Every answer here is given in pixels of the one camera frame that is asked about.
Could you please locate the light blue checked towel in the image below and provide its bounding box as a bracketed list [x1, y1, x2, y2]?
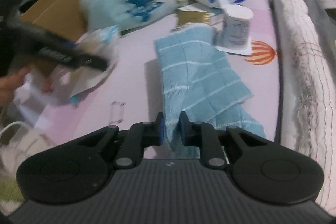
[155, 23, 266, 159]

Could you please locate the clear blue snack bag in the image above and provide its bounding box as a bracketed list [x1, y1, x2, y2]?
[13, 23, 119, 107]

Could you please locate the person left hand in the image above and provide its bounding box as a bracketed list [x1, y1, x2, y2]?
[0, 67, 30, 107]

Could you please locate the brown cardboard box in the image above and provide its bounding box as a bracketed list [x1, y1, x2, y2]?
[19, 0, 88, 42]

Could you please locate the white plastic jar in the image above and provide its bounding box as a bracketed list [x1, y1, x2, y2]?
[215, 5, 254, 52]

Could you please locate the white rolled blanket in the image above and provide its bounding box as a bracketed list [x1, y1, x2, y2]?
[269, 0, 335, 214]

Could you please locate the gold foil box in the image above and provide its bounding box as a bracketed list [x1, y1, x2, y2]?
[177, 3, 224, 26]

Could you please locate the grey patterned quilt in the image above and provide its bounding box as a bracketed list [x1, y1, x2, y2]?
[304, 0, 335, 63]

